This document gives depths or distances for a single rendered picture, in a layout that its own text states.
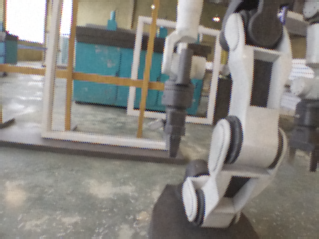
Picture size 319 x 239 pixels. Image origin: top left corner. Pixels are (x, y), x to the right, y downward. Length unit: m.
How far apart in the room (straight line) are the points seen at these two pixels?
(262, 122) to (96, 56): 3.02
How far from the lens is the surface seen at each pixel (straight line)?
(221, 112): 3.46
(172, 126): 0.56
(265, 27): 0.69
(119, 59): 3.36
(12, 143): 1.97
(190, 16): 0.64
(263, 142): 0.60
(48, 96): 1.93
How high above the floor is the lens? 0.79
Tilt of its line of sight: 15 degrees down
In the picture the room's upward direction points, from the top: 9 degrees clockwise
